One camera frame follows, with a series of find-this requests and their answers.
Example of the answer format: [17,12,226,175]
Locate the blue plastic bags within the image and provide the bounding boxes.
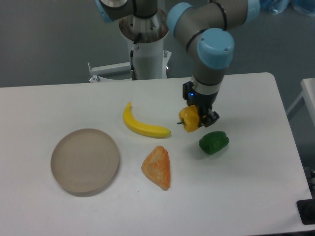
[259,0,315,17]

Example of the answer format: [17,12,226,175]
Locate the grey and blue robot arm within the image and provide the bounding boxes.
[95,0,260,132]

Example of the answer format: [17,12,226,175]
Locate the black cable with connector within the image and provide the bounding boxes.
[129,32,142,81]

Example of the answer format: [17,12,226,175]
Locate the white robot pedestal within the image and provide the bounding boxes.
[119,9,169,80]

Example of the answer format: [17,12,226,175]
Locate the yellow bell pepper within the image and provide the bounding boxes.
[177,105,200,133]

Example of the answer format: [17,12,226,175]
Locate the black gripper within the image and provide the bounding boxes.
[183,81,220,127]

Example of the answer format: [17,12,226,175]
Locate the white side table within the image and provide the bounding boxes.
[286,78,315,118]

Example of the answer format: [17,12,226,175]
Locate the beige round plate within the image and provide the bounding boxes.
[50,128,120,197]

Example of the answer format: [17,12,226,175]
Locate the orange triangular bread slice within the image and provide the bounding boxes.
[141,146,171,191]

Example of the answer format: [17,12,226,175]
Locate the green bell pepper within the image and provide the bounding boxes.
[199,131,229,155]

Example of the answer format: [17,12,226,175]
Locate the black device at edge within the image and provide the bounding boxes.
[296,199,315,225]

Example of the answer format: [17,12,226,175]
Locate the yellow banana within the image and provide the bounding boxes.
[123,102,171,138]

